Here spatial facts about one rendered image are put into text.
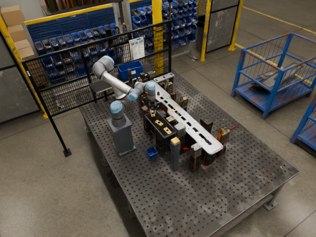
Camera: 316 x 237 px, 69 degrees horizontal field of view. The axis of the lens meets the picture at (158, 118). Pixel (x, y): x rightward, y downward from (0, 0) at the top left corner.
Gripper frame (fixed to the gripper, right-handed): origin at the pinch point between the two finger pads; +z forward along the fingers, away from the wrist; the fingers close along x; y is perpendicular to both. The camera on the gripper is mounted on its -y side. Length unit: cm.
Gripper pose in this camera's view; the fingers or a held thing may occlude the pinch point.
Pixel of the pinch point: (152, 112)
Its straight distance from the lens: 226.8
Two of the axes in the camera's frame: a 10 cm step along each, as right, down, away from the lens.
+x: 9.9, -1.2, 0.7
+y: 1.3, 6.8, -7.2
